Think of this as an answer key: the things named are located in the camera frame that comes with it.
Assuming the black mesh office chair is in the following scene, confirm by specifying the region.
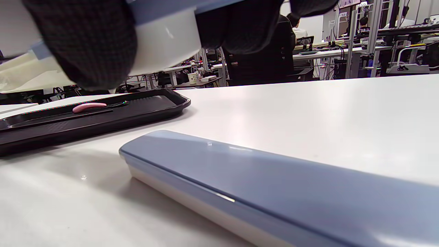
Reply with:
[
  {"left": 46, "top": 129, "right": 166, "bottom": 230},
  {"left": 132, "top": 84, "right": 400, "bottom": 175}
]
[{"left": 225, "top": 15, "right": 314, "bottom": 86}]

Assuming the black plastic tray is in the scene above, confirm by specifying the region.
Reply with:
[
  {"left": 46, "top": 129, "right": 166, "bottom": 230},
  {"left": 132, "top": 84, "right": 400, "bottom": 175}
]
[{"left": 0, "top": 89, "right": 191, "bottom": 156}]

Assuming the pink handled spoon utensil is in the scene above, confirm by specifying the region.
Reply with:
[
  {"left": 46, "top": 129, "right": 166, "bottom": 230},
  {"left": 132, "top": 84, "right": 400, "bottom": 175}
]
[{"left": 72, "top": 101, "right": 129, "bottom": 114}]

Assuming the blue sliding lunch box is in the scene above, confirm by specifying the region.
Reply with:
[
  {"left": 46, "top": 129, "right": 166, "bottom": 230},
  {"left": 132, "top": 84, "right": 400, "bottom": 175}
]
[
  {"left": 0, "top": 0, "right": 247, "bottom": 94},
  {"left": 119, "top": 130, "right": 439, "bottom": 247}
]

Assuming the brown side table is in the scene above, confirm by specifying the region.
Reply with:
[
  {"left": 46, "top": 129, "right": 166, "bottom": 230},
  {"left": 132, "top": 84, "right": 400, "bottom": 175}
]
[{"left": 171, "top": 77, "right": 223, "bottom": 88}]

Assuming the person's right hand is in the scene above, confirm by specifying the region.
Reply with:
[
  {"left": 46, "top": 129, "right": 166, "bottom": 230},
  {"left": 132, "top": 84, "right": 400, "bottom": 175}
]
[{"left": 22, "top": 0, "right": 338, "bottom": 91}]

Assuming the white tubular stool frame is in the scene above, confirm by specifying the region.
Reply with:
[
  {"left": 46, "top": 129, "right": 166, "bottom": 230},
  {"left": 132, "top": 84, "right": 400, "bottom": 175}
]
[{"left": 386, "top": 46, "right": 431, "bottom": 74}]

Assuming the group of white frame posts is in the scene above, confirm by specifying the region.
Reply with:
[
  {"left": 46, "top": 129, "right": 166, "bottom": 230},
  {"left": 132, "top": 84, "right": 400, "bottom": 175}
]
[{"left": 329, "top": 0, "right": 384, "bottom": 79}]

